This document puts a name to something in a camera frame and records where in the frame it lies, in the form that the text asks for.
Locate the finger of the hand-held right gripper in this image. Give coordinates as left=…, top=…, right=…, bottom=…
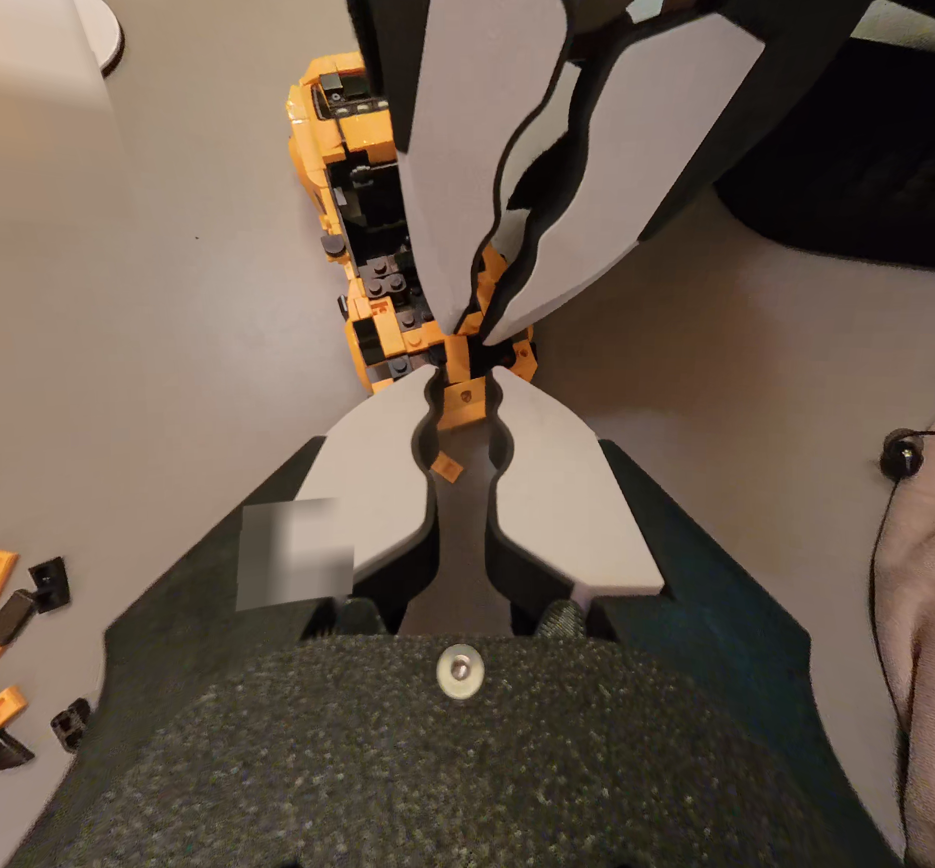
left=398, top=0, right=573, bottom=334
left=478, top=12, right=767, bottom=348

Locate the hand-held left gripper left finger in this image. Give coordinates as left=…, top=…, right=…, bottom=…
left=292, top=364, right=441, bottom=635

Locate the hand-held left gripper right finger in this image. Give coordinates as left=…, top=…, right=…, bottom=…
left=484, top=367, right=666, bottom=637

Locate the orange lego car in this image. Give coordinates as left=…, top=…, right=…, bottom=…
left=286, top=52, right=538, bottom=431

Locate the small black lego slope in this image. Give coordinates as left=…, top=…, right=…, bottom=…
left=28, top=557, right=72, bottom=615
left=50, top=698, right=92, bottom=752

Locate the pile of orange black lego pieces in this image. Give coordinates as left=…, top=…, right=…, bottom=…
left=0, top=550, right=37, bottom=770

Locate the black quilted cushion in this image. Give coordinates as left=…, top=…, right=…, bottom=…
left=714, top=42, right=935, bottom=270

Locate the black earphone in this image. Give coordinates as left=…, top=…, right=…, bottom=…
left=868, top=428, right=935, bottom=737

